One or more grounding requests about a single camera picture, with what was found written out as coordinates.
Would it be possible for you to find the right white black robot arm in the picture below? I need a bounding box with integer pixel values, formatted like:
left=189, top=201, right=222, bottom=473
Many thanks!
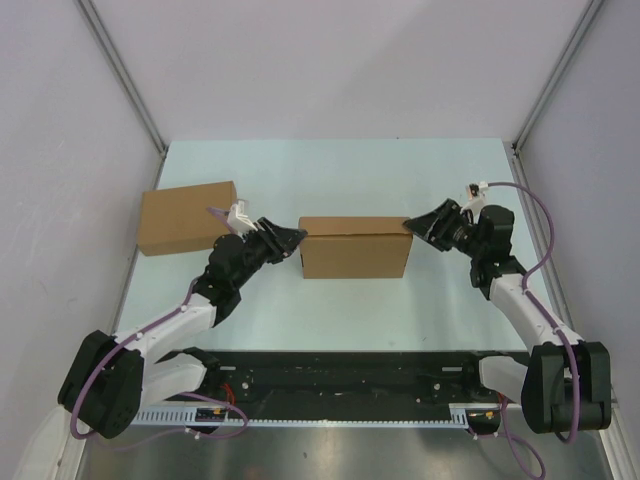
left=403, top=199, right=612, bottom=434

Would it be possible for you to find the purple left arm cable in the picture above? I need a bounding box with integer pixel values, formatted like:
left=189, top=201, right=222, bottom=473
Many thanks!
left=69, top=205, right=251, bottom=451

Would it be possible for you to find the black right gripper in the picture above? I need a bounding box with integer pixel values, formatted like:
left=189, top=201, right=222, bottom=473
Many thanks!
left=402, top=198, right=484, bottom=258

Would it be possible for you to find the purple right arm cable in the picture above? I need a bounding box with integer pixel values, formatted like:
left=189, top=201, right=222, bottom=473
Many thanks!
left=484, top=182, right=584, bottom=479

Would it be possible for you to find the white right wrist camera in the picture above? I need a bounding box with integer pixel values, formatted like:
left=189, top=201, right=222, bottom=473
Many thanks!
left=461, top=181, right=489, bottom=215

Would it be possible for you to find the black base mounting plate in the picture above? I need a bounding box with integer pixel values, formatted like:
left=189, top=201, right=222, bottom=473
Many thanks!
left=159, top=349, right=531, bottom=407

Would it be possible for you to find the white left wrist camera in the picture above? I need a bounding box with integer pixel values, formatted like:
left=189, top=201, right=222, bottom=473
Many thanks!
left=225, top=199, right=258, bottom=236

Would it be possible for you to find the right aluminium corner post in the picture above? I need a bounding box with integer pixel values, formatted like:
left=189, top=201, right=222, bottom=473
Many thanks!
left=511, top=0, right=608, bottom=155

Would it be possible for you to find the grey slotted cable duct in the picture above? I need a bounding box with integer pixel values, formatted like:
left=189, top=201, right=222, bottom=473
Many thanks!
left=133, top=401, right=499, bottom=428

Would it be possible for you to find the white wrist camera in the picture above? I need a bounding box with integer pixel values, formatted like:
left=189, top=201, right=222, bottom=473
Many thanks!
left=225, top=199, right=258, bottom=236
left=461, top=181, right=489, bottom=215

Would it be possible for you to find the brown cardboard box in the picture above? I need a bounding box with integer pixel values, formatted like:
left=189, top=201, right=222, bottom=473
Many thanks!
left=299, top=217, right=413, bottom=280
left=137, top=181, right=237, bottom=256

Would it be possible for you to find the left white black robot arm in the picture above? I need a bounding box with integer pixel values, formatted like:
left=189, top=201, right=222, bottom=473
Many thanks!
left=57, top=218, right=308, bottom=440

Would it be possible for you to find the left aluminium corner post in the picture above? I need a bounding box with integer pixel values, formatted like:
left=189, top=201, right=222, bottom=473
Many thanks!
left=74, top=0, right=168, bottom=159

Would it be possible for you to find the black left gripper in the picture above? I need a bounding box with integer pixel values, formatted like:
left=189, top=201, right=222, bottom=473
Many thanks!
left=232, top=217, right=306, bottom=289

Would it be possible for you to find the aluminium corner post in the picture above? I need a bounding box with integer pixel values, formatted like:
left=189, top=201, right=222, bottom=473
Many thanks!
left=511, top=0, right=608, bottom=155
left=74, top=0, right=168, bottom=159

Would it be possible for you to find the folded brown cardboard box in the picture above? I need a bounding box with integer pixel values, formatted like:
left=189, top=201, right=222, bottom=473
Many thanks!
left=137, top=181, right=237, bottom=256

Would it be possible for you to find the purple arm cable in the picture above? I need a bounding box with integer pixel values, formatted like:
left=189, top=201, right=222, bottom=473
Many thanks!
left=484, top=182, right=584, bottom=479
left=69, top=205, right=251, bottom=451

